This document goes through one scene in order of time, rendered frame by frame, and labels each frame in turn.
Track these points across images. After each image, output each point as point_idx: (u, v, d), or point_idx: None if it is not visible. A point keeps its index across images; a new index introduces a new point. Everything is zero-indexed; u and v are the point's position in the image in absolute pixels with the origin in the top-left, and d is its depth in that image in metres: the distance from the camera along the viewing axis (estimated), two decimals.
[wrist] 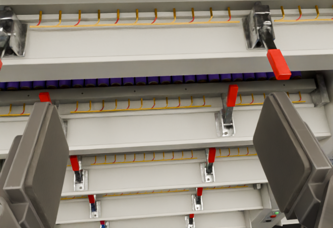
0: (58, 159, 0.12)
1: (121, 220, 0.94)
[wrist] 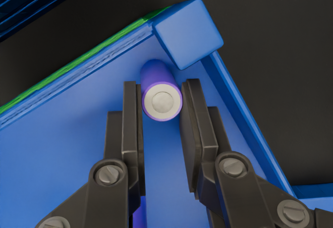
0: (142, 134, 0.13)
1: None
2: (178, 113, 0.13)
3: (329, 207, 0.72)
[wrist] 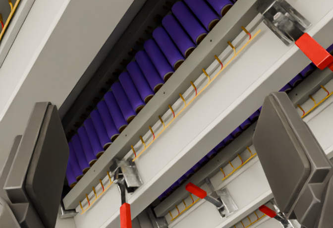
0: (58, 159, 0.12)
1: None
2: None
3: None
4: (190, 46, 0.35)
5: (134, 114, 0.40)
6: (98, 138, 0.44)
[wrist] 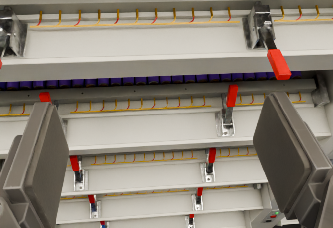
0: (58, 159, 0.12)
1: (121, 220, 0.94)
2: None
3: None
4: None
5: None
6: None
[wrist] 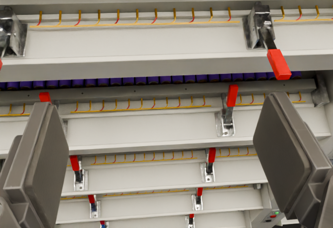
0: (58, 159, 0.12)
1: (121, 220, 0.94)
2: None
3: None
4: None
5: None
6: None
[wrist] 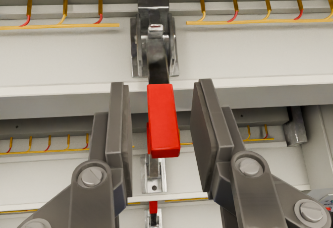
0: (130, 135, 0.13)
1: None
2: None
3: None
4: None
5: None
6: None
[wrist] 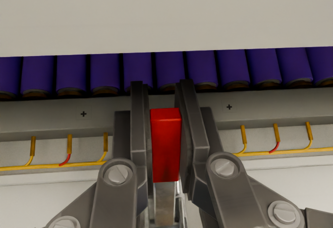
0: None
1: None
2: None
3: None
4: None
5: (247, 84, 0.19)
6: (129, 59, 0.18)
